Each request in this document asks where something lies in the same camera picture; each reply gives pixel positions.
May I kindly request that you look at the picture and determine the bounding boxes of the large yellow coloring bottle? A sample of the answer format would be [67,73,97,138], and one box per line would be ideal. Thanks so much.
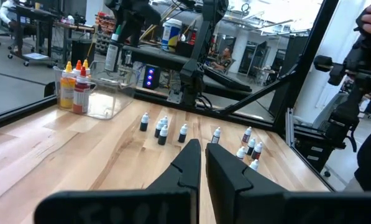
[59,60,77,110]

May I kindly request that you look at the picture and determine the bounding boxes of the white pillar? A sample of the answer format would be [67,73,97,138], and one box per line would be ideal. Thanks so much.
[230,29,251,74]

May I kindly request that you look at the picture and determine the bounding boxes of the white paper sheet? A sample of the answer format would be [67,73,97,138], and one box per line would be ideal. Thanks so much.
[22,52,49,60]

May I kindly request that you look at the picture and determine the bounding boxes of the black drawer unit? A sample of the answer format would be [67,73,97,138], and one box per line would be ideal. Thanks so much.
[292,129,344,178]

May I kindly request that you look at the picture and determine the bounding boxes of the clear plastic container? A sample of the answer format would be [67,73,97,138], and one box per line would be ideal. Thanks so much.
[53,59,141,121]

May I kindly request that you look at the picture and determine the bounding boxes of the black computer red lights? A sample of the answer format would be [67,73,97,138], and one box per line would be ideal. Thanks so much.
[141,63,161,91]

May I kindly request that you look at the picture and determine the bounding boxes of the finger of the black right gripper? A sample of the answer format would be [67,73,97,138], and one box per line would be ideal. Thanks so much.
[122,21,142,48]

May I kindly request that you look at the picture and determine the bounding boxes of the storage bin rack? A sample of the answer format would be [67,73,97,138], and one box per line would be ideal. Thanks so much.
[93,11,117,57]

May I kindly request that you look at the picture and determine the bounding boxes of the large amber coloring bottle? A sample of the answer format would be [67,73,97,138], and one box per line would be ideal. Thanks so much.
[81,58,91,77]

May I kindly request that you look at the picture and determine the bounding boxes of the wooden workbench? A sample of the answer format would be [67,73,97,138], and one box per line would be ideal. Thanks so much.
[51,21,96,63]

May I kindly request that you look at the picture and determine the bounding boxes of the large red coloring bottle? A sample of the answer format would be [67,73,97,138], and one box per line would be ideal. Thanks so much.
[72,65,91,114]

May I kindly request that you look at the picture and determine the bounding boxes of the black rolling desk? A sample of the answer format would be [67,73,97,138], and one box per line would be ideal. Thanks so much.
[4,2,65,68]

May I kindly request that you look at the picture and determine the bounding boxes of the large red-orange coloring bottle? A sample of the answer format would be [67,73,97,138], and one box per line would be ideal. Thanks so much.
[73,59,83,77]

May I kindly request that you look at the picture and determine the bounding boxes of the red container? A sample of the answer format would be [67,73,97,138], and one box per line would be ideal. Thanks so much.
[188,29,198,46]

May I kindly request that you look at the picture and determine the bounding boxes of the black aluminium rig frame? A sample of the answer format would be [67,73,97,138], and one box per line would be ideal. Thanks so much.
[0,0,341,192]

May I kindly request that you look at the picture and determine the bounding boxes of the black bin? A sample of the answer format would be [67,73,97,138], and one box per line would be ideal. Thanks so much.
[70,39,96,66]

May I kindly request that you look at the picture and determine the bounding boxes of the white wipes canister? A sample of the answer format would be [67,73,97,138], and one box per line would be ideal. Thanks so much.
[161,17,183,52]

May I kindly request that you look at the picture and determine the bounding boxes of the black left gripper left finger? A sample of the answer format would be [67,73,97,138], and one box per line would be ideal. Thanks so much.
[34,139,201,224]

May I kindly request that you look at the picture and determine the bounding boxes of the large green coloring bottle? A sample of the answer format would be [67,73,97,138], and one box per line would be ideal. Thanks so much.
[104,24,122,73]

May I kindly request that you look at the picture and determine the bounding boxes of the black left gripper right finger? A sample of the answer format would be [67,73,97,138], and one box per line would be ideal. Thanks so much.
[206,143,371,224]

